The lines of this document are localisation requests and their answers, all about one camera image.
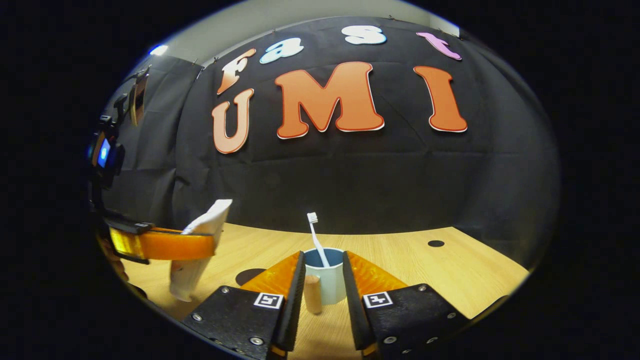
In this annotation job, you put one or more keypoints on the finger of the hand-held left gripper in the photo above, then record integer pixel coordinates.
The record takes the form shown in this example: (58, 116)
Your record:
(170, 245)

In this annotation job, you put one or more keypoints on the white toothpaste tube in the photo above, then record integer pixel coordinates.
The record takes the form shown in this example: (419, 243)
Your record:
(197, 227)

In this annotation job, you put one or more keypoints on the black backdrop cloth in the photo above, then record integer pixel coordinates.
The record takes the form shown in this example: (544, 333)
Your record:
(350, 180)

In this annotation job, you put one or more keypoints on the dark brown round coaster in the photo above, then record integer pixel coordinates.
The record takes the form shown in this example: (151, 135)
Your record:
(248, 276)

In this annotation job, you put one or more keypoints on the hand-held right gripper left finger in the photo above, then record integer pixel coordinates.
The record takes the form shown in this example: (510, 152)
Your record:
(295, 310)

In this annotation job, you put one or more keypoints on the white toothbrush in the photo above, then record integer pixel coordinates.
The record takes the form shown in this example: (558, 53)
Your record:
(316, 237)

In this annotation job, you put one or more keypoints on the ceiling light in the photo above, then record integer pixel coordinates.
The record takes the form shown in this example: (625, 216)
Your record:
(159, 50)

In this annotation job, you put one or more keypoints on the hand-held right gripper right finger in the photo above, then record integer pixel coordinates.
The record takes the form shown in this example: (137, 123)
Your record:
(352, 310)

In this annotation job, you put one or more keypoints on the wooden desktop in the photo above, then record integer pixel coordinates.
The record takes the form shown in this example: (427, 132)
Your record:
(440, 280)

